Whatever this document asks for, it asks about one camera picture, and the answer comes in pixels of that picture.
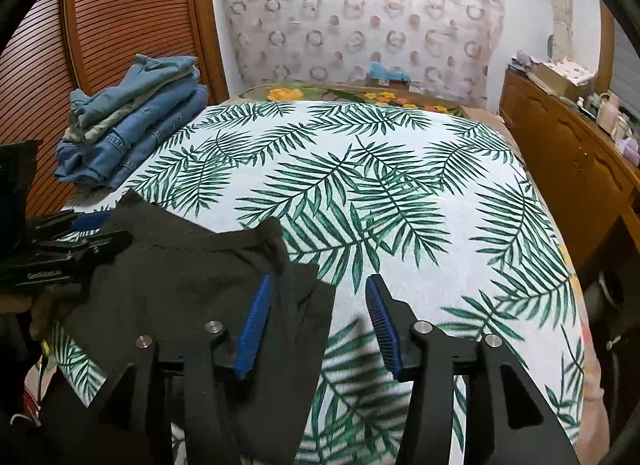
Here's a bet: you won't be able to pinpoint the light blue jeans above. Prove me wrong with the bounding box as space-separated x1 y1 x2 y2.
70 55 200 128

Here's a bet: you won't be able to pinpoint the wooden cabinet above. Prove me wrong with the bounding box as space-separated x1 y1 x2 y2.
500 69 640 271

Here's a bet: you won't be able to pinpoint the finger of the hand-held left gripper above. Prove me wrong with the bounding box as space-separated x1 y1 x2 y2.
35 209 114 239
35 230 134 269

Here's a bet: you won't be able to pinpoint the grey-green pants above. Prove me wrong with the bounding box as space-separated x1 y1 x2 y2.
65 72 201 146

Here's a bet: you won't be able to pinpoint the small blue item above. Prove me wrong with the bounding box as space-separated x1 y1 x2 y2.
367 62 411 88

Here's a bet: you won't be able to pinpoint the cardboard box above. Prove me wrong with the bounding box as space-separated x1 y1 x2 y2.
537 57 596 100

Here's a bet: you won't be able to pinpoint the black chair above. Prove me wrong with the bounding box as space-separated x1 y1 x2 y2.
582 265 640 446

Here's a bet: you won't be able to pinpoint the circle patterned curtain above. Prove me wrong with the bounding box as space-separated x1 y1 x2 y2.
220 0 506 106

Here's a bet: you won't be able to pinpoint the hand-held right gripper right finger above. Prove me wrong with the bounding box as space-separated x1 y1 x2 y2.
365 274 581 465

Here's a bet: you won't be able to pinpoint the palm leaf bed sheet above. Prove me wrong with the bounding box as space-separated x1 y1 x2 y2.
47 101 586 465

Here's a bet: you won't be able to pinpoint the person's left hand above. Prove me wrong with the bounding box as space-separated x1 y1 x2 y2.
0 290 69 342

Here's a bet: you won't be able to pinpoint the floral blanket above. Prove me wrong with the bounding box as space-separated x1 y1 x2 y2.
240 85 603 446

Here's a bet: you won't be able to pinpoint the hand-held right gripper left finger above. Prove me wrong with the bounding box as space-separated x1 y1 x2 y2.
92 274 275 465

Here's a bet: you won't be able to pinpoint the blue denim jeans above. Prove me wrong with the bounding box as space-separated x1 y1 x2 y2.
54 95 209 190
57 85 208 170

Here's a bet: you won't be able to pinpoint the wooden louvered wardrobe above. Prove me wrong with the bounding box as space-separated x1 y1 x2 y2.
0 0 228 216

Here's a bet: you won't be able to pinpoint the purple container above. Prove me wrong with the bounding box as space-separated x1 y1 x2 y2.
617 137 640 166

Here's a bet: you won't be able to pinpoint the person's dark clothing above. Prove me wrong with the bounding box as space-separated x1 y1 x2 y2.
0 370 176 465

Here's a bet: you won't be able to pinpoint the black pants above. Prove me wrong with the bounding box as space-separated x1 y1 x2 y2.
40 190 337 462

